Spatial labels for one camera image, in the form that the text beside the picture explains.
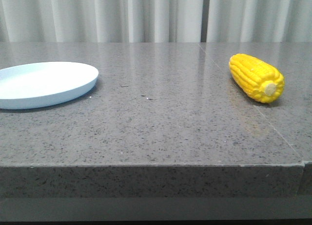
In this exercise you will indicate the yellow corn cob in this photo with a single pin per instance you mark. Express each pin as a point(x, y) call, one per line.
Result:
point(259, 80)

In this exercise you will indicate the light blue round plate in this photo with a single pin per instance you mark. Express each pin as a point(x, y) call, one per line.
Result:
point(44, 84)

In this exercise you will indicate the white pleated curtain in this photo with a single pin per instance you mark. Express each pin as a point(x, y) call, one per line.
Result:
point(156, 20)

